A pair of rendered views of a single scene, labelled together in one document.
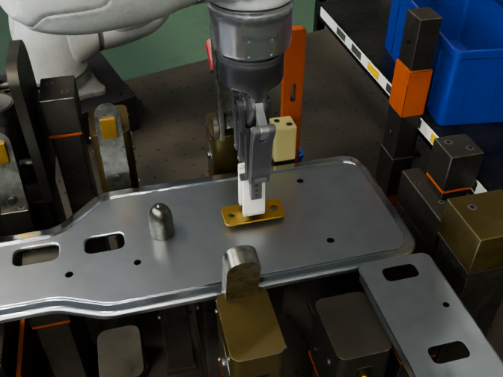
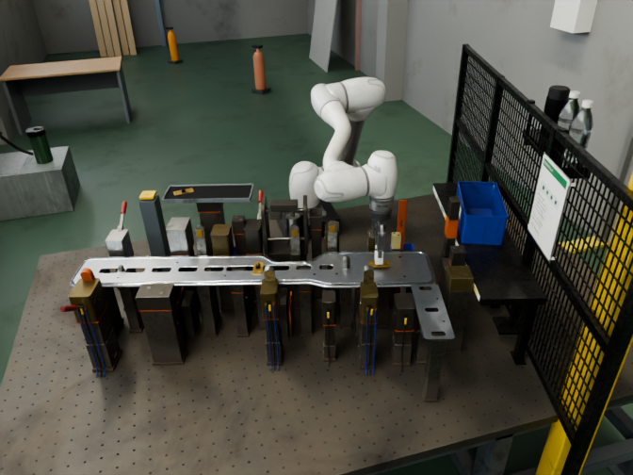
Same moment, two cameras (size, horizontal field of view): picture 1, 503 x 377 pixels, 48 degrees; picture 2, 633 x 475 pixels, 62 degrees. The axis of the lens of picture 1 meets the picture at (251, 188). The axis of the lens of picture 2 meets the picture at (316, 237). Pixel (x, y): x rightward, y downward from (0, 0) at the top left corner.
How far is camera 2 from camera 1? 1.27 m
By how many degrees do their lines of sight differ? 15
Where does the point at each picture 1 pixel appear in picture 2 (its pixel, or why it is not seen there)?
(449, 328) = (434, 303)
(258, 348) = (370, 295)
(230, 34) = (373, 204)
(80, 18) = (334, 199)
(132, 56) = not seen: hidden behind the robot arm
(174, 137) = (356, 240)
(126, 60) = not seen: hidden behind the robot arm
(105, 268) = (326, 274)
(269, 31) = (384, 204)
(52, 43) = (306, 190)
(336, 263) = (404, 283)
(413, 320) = (424, 301)
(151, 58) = not seen: hidden behind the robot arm
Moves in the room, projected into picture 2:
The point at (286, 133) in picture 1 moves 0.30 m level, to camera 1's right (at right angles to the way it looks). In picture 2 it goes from (397, 238) to (475, 247)
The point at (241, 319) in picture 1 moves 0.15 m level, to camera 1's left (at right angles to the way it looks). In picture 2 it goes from (366, 288) to (324, 283)
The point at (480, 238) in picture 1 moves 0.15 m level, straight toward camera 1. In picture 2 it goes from (451, 277) to (427, 297)
